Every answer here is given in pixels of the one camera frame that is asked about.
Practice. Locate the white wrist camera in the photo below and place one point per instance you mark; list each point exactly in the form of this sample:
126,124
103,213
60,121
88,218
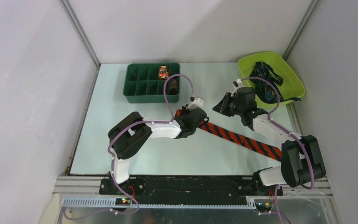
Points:
196,103
237,85

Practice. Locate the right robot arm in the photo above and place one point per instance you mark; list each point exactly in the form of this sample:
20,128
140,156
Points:
301,160

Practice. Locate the left corner aluminium post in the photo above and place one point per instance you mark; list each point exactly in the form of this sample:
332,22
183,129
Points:
69,11

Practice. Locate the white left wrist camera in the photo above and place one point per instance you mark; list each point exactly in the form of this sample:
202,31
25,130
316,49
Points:
196,103

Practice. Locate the corner aluminium post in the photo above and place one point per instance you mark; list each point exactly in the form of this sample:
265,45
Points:
301,27
69,11

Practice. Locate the brown patterned rolled tie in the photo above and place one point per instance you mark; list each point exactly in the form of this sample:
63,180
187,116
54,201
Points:
173,86

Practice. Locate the navy floral gold tie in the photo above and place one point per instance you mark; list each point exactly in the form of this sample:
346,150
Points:
266,82

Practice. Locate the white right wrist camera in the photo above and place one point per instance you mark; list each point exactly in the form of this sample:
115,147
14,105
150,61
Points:
237,85

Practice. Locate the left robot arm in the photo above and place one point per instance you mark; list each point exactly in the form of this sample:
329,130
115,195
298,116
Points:
130,134

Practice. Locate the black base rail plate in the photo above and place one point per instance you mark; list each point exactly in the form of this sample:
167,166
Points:
188,190

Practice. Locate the right corner aluminium post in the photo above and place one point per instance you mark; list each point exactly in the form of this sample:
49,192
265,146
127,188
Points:
301,27

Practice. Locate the green compartment organizer tray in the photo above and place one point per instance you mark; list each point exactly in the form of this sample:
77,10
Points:
141,84

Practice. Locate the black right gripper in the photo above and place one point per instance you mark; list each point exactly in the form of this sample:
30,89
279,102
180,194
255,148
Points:
222,107

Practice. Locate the lime green plastic bin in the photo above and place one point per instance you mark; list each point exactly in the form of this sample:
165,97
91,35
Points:
292,85

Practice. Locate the orange navy striped tie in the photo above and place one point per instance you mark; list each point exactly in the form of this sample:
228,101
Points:
249,143

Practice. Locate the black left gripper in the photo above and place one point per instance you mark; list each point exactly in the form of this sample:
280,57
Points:
184,110

